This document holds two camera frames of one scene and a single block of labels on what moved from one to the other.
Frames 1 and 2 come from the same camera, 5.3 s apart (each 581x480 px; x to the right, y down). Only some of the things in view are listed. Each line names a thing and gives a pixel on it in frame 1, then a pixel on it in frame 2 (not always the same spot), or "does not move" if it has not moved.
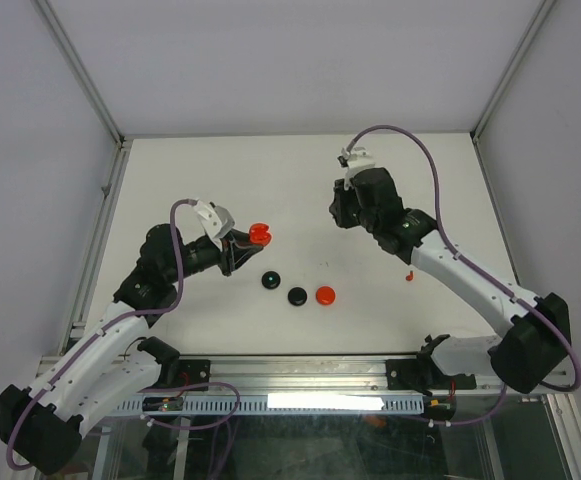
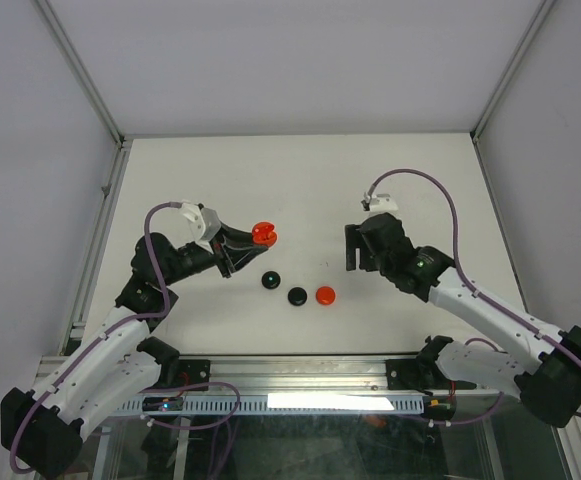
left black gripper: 229,251 does not move
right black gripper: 341,194 to 354,240
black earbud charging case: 297,296 does not move
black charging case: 271,280 does not move
